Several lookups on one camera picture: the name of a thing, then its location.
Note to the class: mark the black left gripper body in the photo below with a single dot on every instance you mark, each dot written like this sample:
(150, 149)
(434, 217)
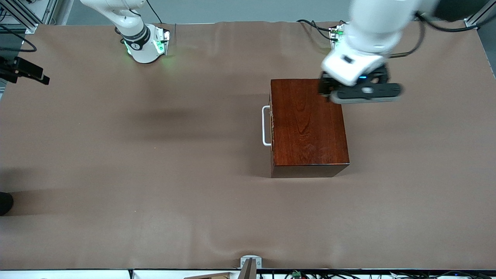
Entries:
(324, 86)

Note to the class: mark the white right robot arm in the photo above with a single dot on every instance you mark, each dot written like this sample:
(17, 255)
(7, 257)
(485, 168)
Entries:
(135, 23)

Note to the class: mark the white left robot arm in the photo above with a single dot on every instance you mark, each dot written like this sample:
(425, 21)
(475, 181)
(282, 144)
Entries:
(372, 31)

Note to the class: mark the dark wooden drawer cabinet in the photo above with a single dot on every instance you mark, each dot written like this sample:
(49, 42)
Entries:
(306, 131)

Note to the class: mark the black round object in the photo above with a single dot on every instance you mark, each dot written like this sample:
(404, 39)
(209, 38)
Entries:
(4, 203)

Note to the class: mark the brown table cloth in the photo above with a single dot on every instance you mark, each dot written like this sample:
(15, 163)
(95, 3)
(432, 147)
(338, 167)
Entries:
(155, 155)

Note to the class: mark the grey metal table clamp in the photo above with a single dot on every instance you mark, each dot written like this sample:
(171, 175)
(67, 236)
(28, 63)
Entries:
(250, 271)

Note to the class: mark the aluminium frame profile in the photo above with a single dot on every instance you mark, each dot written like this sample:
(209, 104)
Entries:
(476, 17)
(23, 19)

